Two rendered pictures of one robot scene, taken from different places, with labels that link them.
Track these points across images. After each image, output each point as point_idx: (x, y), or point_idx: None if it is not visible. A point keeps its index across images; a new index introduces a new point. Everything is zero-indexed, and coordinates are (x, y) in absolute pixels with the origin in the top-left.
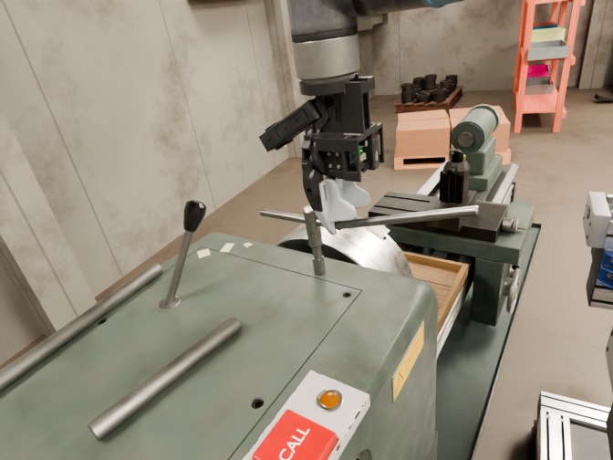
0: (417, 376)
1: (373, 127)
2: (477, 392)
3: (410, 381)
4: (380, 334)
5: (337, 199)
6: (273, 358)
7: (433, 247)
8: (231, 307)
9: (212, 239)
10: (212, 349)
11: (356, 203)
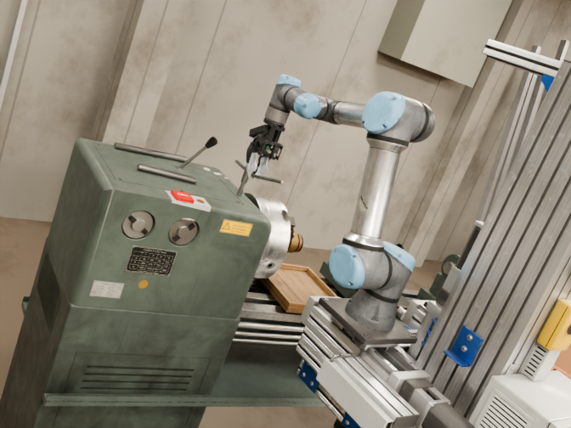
0: (238, 246)
1: (276, 143)
2: (299, 396)
3: (232, 239)
4: (232, 208)
5: (254, 161)
6: (196, 191)
7: None
8: (198, 180)
9: (215, 169)
10: (182, 178)
11: (262, 171)
